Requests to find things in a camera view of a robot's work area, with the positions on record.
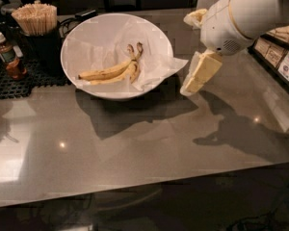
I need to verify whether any black stir stick cup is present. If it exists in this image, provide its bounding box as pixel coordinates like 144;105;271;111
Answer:
25;29;64;77

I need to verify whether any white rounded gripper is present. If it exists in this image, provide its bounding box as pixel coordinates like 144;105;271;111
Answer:
180;0;253;96

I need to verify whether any black rubber grid mat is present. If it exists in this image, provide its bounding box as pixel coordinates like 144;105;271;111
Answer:
0;59;71;99

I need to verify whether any black cable with adapter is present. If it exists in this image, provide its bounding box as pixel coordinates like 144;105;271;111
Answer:
58;9;99;39

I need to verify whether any white bowl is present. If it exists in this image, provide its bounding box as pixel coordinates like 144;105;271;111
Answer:
60;13;174;101

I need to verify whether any small brown sauce bottle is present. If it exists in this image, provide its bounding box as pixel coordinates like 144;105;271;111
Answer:
0;32;27;80

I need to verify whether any black wire condiment rack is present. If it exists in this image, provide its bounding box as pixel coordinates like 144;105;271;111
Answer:
248;34;289;94

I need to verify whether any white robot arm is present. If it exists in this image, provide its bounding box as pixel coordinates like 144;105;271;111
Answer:
180;0;289;96

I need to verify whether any bundle of wooden stir sticks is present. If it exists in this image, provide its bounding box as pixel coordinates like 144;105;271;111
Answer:
12;0;57;36

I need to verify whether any white paper liner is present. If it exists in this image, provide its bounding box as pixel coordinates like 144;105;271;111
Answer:
65;16;190;93

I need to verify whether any spotted yellow banana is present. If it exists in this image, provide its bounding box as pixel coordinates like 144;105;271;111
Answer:
78;44;135;81
90;42;144;85

